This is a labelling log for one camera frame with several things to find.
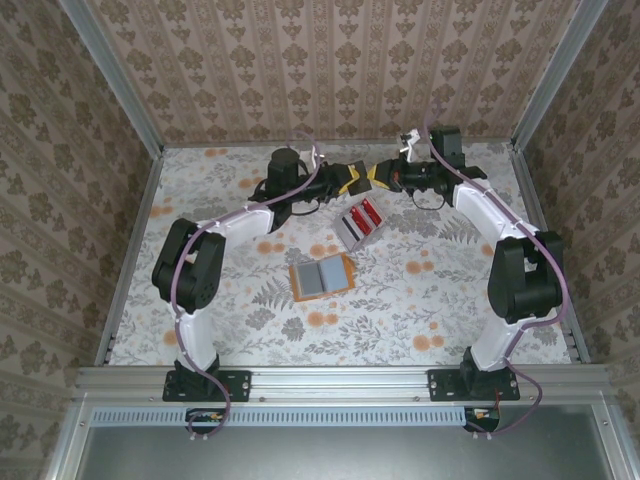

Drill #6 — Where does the black credit card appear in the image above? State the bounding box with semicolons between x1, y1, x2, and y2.
349;172;376;198

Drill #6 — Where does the card stack with red front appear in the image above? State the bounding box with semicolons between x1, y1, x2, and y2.
350;203;372;237
362;199;384;230

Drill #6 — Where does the card stack with white front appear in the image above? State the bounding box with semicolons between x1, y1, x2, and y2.
338;212;362;248

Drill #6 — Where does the clear acrylic card box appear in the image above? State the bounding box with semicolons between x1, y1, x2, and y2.
333;197;387;252

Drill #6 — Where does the orange card holder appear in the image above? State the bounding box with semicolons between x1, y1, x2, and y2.
288;253;358;304

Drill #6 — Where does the right small wiring connector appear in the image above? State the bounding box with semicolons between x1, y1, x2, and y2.
463;405;502;432

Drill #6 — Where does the small wiring connector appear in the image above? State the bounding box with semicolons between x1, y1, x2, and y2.
463;405;502;432
185;407;227;435

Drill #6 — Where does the left small wiring connector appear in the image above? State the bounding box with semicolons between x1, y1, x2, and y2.
185;407;227;435

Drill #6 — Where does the grey metal cabinet top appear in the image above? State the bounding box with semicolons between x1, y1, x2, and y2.
44;394;640;480

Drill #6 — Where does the aluminium back rail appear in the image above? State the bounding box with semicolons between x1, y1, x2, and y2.
162;140;516;150

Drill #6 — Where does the right aluminium side rail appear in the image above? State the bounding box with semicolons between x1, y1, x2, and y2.
509;144;591;365

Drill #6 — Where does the aluminium side rail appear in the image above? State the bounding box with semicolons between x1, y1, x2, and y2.
509;144;591;365
94;149;166;366

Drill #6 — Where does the right aluminium corner post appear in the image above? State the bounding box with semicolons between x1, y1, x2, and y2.
509;0;610;151

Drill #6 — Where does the aluminium corner post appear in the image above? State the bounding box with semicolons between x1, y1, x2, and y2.
509;0;610;151
59;0;166;156

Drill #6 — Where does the aluminium front frame beam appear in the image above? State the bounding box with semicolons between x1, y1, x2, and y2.
74;364;617;402

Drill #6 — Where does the left aluminium side rail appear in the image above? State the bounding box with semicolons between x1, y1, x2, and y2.
94;149;166;366

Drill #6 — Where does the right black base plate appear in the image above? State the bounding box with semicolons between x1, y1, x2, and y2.
428;368;521;403

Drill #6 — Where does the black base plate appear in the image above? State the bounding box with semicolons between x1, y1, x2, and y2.
428;368;521;403
162;368;252;403

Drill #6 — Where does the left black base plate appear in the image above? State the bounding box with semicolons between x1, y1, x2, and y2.
162;368;252;403

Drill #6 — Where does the grey slotted cable duct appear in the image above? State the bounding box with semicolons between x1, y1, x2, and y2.
92;405;465;427

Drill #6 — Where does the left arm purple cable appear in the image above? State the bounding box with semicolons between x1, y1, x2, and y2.
171;129;325;444

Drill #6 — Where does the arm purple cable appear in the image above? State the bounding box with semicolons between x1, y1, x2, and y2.
171;129;325;444
423;102;547;441

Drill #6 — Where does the left aluminium corner post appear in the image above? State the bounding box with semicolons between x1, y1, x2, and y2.
59;0;166;156

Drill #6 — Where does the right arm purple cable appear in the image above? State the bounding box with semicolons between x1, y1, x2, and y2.
423;102;547;441

